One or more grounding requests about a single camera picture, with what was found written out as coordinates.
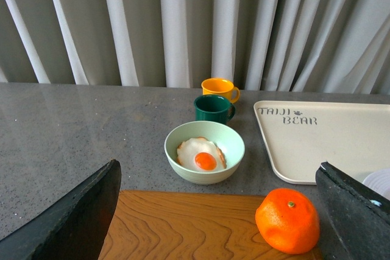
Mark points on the orange mandarin fruit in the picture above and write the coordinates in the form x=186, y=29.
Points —
x=288, y=221

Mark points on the dark green mug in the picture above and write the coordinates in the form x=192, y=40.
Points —
x=213, y=108

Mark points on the grey white curtain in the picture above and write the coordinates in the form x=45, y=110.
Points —
x=328, y=46

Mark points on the yellow mug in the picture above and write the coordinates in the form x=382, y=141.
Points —
x=221, y=87

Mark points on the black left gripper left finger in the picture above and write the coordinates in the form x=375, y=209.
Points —
x=75, y=226

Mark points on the fake fried egg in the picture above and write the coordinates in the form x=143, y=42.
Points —
x=200, y=155

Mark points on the light green bowl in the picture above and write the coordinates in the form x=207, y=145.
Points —
x=228, y=140

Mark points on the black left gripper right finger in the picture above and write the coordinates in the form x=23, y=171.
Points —
x=359, y=215

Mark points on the wooden cutting board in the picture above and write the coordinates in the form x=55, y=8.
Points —
x=179, y=225

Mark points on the cream bear tray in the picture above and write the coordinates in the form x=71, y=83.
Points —
x=299, y=136

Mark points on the white ridged plate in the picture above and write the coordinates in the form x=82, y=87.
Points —
x=379, y=182

